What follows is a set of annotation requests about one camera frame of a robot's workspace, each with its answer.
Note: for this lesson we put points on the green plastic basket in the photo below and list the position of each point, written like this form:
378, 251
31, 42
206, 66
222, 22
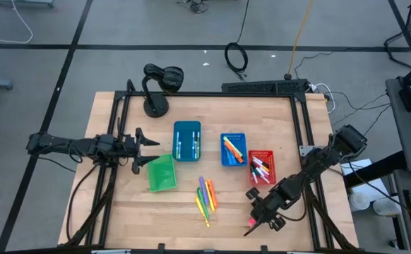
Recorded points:
161, 173

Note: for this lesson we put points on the thick yellow highlighter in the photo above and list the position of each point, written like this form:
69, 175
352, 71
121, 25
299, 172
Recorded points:
209, 197

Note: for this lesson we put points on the small pink-capped marker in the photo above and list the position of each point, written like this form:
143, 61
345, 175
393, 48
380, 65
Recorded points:
262, 173

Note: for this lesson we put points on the red plastic basket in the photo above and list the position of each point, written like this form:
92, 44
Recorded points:
270, 157

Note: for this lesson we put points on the slim yellow highlighter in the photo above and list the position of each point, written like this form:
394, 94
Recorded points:
202, 211

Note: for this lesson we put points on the black aluminium table frame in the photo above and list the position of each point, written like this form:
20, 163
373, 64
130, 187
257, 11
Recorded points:
244, 94

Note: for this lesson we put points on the white paper sheet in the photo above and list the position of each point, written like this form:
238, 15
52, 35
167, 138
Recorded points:
357, 167

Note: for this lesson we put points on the small orange-capped marker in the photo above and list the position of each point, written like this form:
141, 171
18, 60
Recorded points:
264, 169

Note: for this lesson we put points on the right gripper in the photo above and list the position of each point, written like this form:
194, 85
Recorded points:
267, 210

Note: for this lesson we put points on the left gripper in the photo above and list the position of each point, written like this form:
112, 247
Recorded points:
128, 146

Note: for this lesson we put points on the grey cart base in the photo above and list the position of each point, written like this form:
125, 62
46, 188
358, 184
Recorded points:
23, 3

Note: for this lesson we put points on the small red-capped marker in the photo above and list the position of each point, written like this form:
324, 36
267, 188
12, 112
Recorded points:
259, 162

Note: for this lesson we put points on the lime green highlighter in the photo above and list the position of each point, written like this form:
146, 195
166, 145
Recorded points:
232, 145

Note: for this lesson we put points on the orange highlighter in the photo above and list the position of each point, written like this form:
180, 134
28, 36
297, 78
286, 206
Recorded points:
212, 194
236, 153

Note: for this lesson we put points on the teal plastic bin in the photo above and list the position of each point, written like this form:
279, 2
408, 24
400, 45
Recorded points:
186, 141

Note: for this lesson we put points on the white roll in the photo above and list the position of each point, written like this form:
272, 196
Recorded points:
359, 201
385, 207

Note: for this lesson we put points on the pink highlighter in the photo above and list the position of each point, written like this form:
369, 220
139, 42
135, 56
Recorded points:
251, 222

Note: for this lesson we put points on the purple highlighter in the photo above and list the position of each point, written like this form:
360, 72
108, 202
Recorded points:
203, 190

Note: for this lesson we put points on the black desk lamp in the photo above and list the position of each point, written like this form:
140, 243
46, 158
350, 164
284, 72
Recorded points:
156, 106

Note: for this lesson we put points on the blue plastic basket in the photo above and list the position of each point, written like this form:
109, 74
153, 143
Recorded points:
242, 139

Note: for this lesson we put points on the black desk leg bar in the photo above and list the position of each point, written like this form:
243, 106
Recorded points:
371, 174

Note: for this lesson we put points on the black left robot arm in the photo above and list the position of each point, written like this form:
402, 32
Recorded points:
57, 144

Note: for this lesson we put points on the small dark red marker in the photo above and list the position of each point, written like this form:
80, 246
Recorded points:
255, 166

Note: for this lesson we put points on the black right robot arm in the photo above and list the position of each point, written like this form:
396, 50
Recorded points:
318, 166

